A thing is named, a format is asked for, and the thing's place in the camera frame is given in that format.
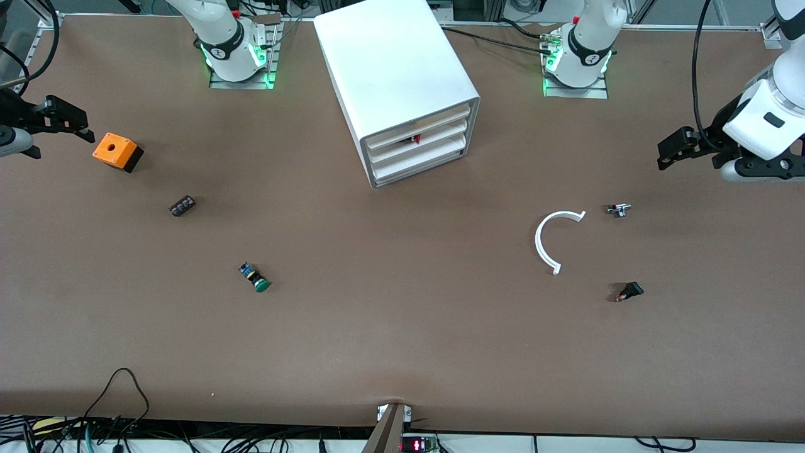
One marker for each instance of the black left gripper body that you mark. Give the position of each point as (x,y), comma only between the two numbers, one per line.
(719,133)

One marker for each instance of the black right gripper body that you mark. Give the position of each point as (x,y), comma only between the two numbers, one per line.
(14,114)

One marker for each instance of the green push button switch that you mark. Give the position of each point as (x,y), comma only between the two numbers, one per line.
(255,278)

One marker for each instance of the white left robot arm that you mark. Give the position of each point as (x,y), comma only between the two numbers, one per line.
(588,56)

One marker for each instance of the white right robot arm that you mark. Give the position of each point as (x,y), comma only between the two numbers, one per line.
(229,56)

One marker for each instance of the white middle cabinet drawer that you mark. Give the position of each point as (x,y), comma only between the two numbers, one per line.
(440,137)

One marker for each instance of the white highest cabinet drawer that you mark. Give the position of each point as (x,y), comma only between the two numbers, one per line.
(440,121)

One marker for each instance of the white drawer cabinet shell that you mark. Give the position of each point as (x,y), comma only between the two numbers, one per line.
(390,56)

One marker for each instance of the orange box with black base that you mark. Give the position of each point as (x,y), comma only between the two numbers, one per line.
(113,149)

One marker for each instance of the small black cylinder part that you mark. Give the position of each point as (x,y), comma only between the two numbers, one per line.
(182,206)

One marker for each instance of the white curved plastic piece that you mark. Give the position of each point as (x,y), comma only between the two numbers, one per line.
(538,242)

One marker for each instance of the red LED display module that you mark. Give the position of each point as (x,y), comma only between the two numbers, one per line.
(418,445)

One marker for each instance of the small metal toggle switch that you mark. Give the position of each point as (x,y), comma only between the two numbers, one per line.
(619,210)

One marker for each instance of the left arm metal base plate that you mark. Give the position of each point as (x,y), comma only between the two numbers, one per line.
(597,94)

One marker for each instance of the aluminium table edge rail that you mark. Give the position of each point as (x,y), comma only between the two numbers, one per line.
(692,27)

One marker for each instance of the small black rocker switch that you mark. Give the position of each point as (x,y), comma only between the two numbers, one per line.
(631,290)

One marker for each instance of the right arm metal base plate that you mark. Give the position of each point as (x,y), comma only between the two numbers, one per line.
(217,83)

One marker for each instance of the silver post bracket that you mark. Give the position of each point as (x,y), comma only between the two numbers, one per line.
(409,413)

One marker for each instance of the brown camera post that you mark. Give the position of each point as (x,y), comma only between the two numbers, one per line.
(387,434)

